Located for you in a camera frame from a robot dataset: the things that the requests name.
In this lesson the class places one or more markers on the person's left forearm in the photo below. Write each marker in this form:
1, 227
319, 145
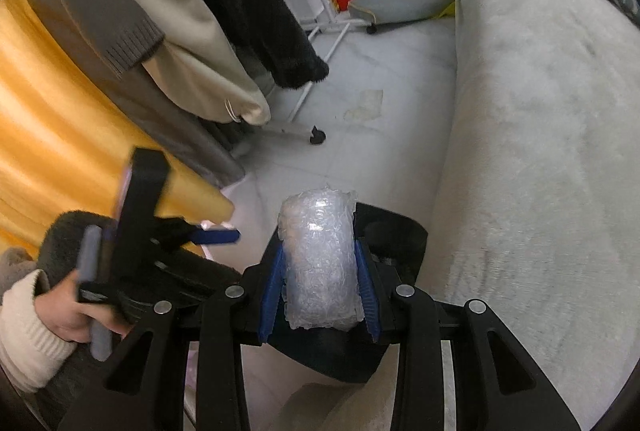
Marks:
30, 336

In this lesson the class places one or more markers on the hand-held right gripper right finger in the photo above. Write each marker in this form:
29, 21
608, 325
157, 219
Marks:
367, 291

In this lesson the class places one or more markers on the dark teal trash bin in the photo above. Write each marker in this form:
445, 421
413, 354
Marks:
395, 236

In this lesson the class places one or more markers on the orange curtain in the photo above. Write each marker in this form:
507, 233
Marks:
60, 136

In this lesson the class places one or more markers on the dark fuzzy clothing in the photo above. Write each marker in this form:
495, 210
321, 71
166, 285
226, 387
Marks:
65, 236

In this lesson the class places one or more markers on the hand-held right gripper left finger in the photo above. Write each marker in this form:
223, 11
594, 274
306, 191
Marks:
272, 291

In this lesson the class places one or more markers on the grey plush bed blanket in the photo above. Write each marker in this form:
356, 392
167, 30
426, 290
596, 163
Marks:
525, 161

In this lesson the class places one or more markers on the person's left hand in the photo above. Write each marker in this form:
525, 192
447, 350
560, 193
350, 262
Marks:
70, 316

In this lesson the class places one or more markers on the clear bubble wrap roll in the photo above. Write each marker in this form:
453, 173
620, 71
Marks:
320, 261

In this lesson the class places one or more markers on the grey knit sweater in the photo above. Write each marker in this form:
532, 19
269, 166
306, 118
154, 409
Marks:
135, 46

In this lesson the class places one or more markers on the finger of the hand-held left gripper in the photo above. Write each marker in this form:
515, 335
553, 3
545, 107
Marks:
217, 236
145, 181

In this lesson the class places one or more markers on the grey cushioned wheeled stool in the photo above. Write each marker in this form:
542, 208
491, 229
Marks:
395, 6

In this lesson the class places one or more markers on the white clothes rack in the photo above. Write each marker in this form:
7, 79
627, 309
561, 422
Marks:
290, 133

